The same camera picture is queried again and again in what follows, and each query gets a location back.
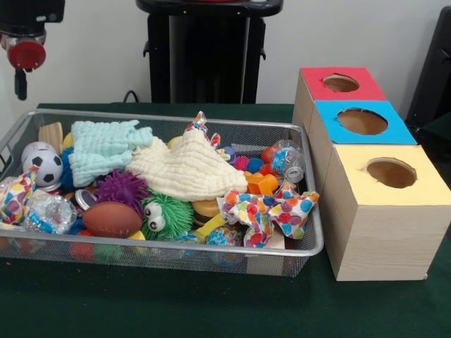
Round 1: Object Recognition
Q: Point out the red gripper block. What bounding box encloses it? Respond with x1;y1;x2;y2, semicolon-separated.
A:
7;38;47;101

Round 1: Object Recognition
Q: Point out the mint green waffle cloth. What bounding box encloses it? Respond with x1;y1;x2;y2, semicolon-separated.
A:
69;120;154;188

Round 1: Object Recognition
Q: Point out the colourful dotted fabric strip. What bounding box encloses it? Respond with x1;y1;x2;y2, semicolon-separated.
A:
185;111;221;147

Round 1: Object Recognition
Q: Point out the cream yellow waffle cloth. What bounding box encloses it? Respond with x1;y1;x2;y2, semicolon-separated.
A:
127;129;249;202

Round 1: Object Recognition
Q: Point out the clear mesh bin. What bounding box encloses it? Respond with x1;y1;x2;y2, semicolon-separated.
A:
0;109;325;277

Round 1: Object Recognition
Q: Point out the wooden box with three holes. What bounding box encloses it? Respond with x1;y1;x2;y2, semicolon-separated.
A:
292;68;451;282

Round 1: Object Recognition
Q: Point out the pale wooden cube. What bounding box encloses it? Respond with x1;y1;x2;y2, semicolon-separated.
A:
38;123;65;154

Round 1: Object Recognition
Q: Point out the white baseball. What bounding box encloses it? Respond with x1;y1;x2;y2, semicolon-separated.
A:
21;141;56;160

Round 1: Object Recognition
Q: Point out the black white soccer ball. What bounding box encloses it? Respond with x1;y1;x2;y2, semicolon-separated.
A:
23;149;64;189

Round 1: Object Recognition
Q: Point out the blue fuzzy ball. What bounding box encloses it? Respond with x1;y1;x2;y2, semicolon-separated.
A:
59;146;78;192

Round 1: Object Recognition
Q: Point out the colourful polka dot fabric toy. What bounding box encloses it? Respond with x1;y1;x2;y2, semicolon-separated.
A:
0;167;39;226

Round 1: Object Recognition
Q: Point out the silver drink can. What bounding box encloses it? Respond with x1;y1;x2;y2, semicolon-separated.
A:
74;189;98;212

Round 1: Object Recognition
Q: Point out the purple spiky ball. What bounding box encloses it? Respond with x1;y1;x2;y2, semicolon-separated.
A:
94;171;150;217

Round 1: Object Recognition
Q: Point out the brown football toy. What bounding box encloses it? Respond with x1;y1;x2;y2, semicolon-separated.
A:
82;202;143;239

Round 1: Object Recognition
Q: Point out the large green fuzzy ball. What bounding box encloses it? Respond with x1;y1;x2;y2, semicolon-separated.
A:
141;190;195;242

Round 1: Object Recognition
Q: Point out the tan hamburger toy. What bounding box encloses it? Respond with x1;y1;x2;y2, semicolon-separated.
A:
192;199;222;227

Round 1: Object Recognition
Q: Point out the blue globe ball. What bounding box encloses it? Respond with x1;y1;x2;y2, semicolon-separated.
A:
206;225;245;265

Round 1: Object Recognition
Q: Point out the orange plastic block toy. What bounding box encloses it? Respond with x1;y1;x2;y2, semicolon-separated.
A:
245;171;280;197

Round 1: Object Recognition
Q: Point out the small clear plastic bottle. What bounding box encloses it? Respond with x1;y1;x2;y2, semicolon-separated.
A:
270;139;306;184

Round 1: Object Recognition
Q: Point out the colourful patchwork fabric toy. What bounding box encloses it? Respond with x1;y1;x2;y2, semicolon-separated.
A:
221;184;321;249

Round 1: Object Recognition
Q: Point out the dark green table cloth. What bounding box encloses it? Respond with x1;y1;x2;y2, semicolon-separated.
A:
0;102;451;338

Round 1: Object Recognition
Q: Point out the black equipment stand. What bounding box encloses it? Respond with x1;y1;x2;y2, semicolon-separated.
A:
407;6;451;138

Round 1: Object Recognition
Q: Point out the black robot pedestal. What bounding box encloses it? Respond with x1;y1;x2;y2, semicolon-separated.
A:
136;0;284;105

